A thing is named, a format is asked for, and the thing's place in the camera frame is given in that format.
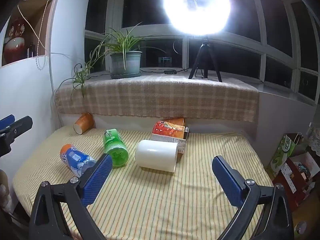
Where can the dark small bottle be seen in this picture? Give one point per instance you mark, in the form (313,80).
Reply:
(31,50)

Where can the red and white vase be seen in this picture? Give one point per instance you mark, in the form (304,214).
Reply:
(15,47)

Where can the orange paper cup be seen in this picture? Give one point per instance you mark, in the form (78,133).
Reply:
(85,122)

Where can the green printed box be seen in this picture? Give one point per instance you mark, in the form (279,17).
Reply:
(282,155)

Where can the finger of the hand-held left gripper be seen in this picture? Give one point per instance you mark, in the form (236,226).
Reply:
(21,126)
(7,121)

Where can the red printed carton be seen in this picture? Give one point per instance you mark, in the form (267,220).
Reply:
(167,130)

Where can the dark plant saucer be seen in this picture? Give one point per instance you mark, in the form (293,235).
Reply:
(125,76)

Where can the green plastic bottle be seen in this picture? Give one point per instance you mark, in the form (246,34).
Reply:
(113,143)

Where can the white window frame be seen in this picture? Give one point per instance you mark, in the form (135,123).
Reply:
(185,55)

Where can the wooden shelf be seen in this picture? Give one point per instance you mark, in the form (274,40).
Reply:
(40,12)

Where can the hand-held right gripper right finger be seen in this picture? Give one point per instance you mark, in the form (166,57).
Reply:
(228,180)

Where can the plaid blanket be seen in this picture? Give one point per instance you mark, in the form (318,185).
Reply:
(160,97)

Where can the white cup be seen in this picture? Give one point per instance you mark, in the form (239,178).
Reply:
(156,155)

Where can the blue and orange bottle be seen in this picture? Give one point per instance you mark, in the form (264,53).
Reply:
(75,158)

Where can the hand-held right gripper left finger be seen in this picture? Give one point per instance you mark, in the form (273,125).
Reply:
(96,180)

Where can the black tripod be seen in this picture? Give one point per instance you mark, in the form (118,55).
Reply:
(205,52)

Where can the striped bed sheet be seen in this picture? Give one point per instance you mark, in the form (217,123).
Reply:
(160,200)

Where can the potted spider plant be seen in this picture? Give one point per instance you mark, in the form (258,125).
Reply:
(126,61)

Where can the black power strip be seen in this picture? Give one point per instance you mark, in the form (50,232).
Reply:
(170,72)

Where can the white lace cloth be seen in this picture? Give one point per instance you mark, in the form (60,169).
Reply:
(314,140)

